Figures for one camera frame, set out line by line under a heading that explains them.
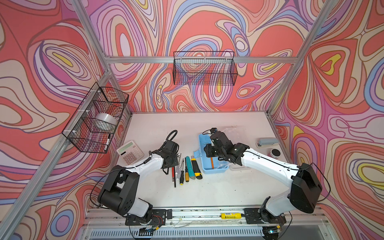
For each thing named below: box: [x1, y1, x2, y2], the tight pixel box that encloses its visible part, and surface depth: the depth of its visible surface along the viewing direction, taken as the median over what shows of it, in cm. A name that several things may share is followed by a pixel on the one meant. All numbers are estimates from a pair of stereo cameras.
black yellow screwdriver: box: [180, 158, 185, 186], surface depth 88 cm
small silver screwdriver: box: [175, 153, 182, 180], surface depth 90 cm
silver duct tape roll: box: [92, 113, 117, 133], surface depth 74 cm
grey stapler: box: [255, 137, 280, 148], surface depth 101 cm
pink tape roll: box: [267, 148, 281, 159], surface depth 93 cm
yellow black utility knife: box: [191, 155, 203, 180], surface depth 92 cm
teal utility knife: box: [185, 156, 196, 180], surface depth 92 cm
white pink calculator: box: [116, 140, 145, 166], surface depth 98 cm
